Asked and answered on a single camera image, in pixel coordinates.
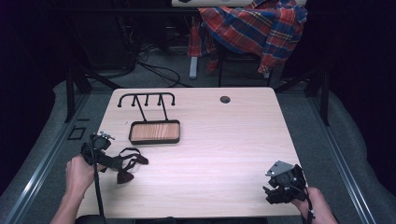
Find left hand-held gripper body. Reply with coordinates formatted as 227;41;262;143
80;131;116;167

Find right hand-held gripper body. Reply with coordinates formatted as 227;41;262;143
264;160;308;203

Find dark red bow tie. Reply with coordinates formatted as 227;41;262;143
116;147;150;185

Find black hook rack wooden tray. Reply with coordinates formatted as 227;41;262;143
117;91;181;146

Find person's left hand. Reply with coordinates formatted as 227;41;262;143
64;154;106;198

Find person's right hand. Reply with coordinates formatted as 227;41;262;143
290;186;336;222

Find black metal stand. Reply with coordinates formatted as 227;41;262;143
274;65;332;127
64;64;123;124

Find person's dark clothing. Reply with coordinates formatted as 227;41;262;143
75;214;269;224

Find white table leg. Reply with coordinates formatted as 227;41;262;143
189;55;199;80

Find red blue plaid cloth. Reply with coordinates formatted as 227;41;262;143
188;0;309;75

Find black floor socket frame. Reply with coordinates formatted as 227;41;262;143
66;125;88;142

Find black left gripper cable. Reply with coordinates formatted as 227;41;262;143
89;139;106;220

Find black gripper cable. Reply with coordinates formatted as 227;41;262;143
284;184;316;224
89;139;106;220

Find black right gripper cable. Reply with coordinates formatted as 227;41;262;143
284;184;316;224

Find grey metal floor rail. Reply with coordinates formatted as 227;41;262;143
0;92;92;224
306;92;378;224

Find black floor cables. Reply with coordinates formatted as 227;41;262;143
134;41;194;89

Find black chair frame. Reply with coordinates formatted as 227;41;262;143
217;46;273;89

